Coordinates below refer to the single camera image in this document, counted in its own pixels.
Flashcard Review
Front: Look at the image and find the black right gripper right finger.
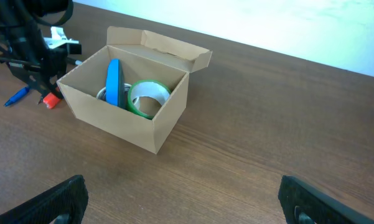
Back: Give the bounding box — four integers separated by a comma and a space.
278, 175, 374, 224

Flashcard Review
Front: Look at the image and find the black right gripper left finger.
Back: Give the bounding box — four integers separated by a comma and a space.
0, 175, 88, 224

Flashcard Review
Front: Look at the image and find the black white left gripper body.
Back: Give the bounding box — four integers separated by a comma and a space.
0, 27, 82, 99

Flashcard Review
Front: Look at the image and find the blue ballpoint pen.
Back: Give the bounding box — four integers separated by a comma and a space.
4, 86, 30, 107

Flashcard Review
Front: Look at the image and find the orange black stapler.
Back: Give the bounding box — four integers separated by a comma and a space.
37, 89, 61, 110

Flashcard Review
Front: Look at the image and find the white tape roll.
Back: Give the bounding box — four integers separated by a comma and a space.
96, 83, 131, 101

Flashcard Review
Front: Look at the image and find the blue plastic case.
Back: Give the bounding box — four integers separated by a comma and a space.
106, 59, 127, 109

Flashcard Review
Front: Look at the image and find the green tape roll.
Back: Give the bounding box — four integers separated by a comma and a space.
127, 80, 171, 119

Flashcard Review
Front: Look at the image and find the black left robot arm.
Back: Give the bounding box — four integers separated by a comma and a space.
0, 0, 82, 99

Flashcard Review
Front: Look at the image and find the black silver marker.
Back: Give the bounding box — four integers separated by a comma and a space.
65, 57, 83, 66

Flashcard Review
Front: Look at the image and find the brown cardboard box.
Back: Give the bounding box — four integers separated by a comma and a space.
57, 26, 212, 154

